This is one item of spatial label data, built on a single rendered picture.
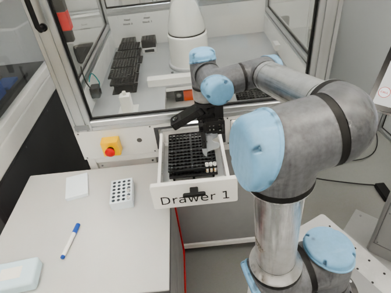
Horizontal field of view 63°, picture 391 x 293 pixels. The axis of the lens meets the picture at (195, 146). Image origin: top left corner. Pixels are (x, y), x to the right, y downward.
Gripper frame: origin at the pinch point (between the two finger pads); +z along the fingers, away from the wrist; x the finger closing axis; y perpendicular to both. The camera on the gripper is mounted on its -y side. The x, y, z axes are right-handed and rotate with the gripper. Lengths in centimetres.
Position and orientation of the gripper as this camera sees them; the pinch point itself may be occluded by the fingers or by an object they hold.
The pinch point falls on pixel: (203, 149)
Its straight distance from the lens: 109.9
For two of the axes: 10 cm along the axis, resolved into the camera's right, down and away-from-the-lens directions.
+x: -0.6, -6.2, 7.8
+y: 9.9, -1.1, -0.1
